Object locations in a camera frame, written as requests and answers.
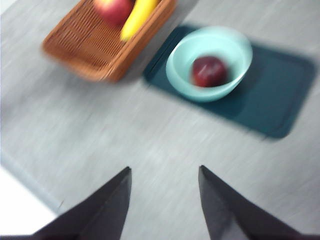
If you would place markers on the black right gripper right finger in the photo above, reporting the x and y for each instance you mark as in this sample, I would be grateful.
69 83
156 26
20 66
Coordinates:
230 217

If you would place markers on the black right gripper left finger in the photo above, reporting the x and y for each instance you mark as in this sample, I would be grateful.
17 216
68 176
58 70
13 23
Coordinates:
100 217

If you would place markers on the dark red plum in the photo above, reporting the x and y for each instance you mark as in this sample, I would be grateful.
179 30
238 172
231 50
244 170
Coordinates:
210 72

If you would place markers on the teal bowl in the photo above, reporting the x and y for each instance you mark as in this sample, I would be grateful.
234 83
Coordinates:
180 75

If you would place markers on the black rectangular tray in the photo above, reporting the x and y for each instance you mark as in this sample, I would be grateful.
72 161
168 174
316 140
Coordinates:
275 100

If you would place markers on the brown wicker basket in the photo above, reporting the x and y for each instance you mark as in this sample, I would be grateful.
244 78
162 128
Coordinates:
82 42

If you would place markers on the yellow banana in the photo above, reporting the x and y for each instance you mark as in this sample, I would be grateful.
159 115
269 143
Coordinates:
137 20

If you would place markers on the red orange peach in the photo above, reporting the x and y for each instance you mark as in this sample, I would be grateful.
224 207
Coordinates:
115 11

